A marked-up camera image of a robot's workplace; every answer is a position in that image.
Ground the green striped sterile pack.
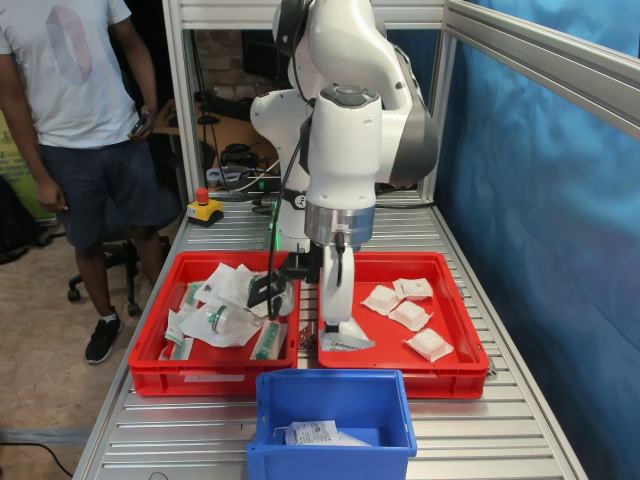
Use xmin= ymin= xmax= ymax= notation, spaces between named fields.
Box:
xmin=175 ymin=279 xmax=207 ymax=314
xmin=162 ymin=308 xmax=197 ymax=363

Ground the flat white sterile pack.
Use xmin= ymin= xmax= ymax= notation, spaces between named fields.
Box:
xmin=192 ymin=269 xmax=222 ymax=307

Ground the red plastic crate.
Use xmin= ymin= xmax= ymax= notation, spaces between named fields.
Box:
xmin=126 ymin=249 xmax=302 ymax=399
xmin=316 ymin=250 xmax=492 ymax=401

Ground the black headset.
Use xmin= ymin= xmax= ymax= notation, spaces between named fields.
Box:
xmin=219 ymin=142 xmax=261 ymax=168

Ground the clear bandage pack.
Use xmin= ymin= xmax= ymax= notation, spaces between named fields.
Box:
xmin=387 ymin=299 xmax=436 ymax=332
xmin=318 ymin=319 xmax=377 ymax=355
xmin=360 ymin=284 xmax=402 ymax=317
xmin=402 ymin=327 xmax=456 ymax=363
xmin=335 ymin=430 xmax=376 ymax=449

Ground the yellow emergency stop box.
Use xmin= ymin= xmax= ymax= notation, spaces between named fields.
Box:
xmin=185 ymin=188 xmax=226 ymax=229

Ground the black bag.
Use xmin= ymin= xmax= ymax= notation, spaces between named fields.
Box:
xmin=0 ymin=174 xmax=39 ymax=267

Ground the white power strip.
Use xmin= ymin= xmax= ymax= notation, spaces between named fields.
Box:
xmin=205 ymin=167 xmax=282 ymax=193

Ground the blue fabric backdrop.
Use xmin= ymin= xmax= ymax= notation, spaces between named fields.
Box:
xmin=384 ymin=0 xmax=640 ymax=480

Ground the black gripper connector cable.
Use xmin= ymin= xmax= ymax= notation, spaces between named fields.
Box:
xmin=331 ymin=230 xmax=348 ymax=290

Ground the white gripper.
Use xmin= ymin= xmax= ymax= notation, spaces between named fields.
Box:
xmin=319 ymin=243 xmax=355 ymax=336

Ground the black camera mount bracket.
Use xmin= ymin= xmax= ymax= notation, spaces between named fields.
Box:
xmin=271 ymin=249 xmax=324 ymax=287

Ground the person in white t-shirt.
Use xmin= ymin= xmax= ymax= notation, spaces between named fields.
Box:
xmin=0 ymin=0 xmax=183 ymax=367

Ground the blue plastic bin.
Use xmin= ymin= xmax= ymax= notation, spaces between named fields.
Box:
xmin=245 ymin=369 xmax=419 ymax=480

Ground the person's right hand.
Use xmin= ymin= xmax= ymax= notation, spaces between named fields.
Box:
xmin=35 ymin=176 xmax=69 ymax=214

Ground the person's left forearm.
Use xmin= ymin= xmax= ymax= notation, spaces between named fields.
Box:
xmin=130 ymin=54 xmax=161 ymax=108

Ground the black monitor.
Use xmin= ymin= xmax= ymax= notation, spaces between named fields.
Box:
xmin=241 ymin=29 xmax=282 ymax=82

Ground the packaged green syringe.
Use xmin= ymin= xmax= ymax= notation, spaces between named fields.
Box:
xmin=249 ymin=319 xmax=289 ymax=363

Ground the grey floor strip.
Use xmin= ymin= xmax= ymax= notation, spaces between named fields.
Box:
xmin=0 ymin=426 xmax=93 ymax=448

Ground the wooden desk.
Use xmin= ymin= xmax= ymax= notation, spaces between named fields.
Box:
xmin=149 ymin=97 xmax=282 ymax=174

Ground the black sneaker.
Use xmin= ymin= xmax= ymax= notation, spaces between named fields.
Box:
xmin=84 ymin=311 xmax=124 ymax=366

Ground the green yellow banner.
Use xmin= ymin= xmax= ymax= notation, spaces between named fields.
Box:
xmin=0 ymin=107 xmax=59 ymax=222

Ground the person's left hand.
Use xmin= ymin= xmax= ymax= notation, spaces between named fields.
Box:
xmin=130 ymin=101 xmax=161 ymax=138

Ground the packaged clear breathing mask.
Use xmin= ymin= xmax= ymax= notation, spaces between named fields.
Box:
xmin=207 ymin=262 xmax=274 ymax=322
xmin=178 ymin=298 xmax=267 ymax=350

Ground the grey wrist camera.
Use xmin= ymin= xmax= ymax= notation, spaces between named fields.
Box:
xmin=244 ymin=276 xmax=282 ymax=310

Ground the aluminium profile frame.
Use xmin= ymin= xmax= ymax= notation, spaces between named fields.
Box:
xmin=162 ymin=0 xmax=640 ymax=207

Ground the black camera cable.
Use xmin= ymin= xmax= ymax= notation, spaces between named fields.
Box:
xmin=266 ymin=0 xmax=321 ymax=322

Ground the printed white bandage pack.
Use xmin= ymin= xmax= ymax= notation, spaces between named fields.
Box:
xmin=391 ymin=277 xmax=434 ymax=302
xmin=273 ymin=419 xmax=341 ymax=448

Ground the black floor cable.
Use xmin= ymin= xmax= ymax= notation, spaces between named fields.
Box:
xmin=29 ymin=442 xmax=77 ymax=480

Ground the perforated metal bracket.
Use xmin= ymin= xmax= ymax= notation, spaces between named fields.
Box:
xmin=297 ymin=323 xmax=323 ymax=353

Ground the person's right forearm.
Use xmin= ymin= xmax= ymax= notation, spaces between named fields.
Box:
xmin=7 ymin=107 xmax=56 ymax=186

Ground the black office chair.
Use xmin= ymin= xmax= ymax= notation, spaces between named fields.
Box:
xmin=66 ymin=238 xmax=144 ymax=318

